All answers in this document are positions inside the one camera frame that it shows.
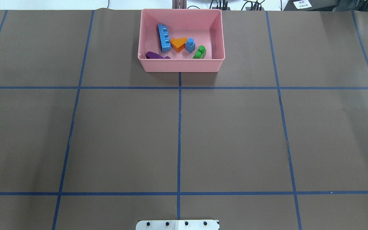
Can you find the green block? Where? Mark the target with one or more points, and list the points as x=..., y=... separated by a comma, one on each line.
x=200, y=53

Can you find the small blue block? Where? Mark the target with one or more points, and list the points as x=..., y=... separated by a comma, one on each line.
x=190, y=45

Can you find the purple block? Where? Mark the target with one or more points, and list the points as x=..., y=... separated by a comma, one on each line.
x=154, y=55

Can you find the orange block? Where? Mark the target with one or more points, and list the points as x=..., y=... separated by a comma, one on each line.
x=178, y=44

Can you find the long blue block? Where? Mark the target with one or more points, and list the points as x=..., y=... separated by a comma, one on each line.
x=164, y=39

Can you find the pink plastic box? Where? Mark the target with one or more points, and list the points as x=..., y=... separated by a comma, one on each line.
x=205, y=26

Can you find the white camera pedestal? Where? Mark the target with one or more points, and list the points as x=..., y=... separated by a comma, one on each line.
x=195, y=224

